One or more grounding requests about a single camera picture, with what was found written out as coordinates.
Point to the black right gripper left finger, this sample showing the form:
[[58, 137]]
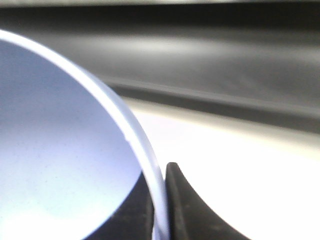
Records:
[[133, 220]]

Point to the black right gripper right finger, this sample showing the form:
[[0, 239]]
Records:
[[190, 218]]

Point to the blue ribbed plastic bowl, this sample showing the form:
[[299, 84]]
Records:
[[71, 151]]

